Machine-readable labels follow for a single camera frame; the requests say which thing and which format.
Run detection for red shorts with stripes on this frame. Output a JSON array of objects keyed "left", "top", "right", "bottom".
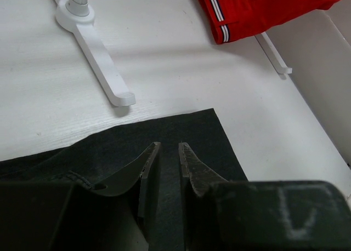
[{"left": 198, "top": 0, "right": 340, "bottom": 44}]

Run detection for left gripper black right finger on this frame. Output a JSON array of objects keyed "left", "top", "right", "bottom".
[{"left": 178, "top": 142, "right": 226, "bottom": 250}]

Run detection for white clothes rack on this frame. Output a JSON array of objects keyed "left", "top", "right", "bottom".
[{"left": 53, "top": 0, "right": 295, "bottom": 110}]

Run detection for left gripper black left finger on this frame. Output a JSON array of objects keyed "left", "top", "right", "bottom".
[{"left": 94, "top": 142, "right": 162, "bottom": 250}]

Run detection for black denim trousers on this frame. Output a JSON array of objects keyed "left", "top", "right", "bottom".
[{"left": 1, "top": 109, "right": 247, "bottom": 250}]

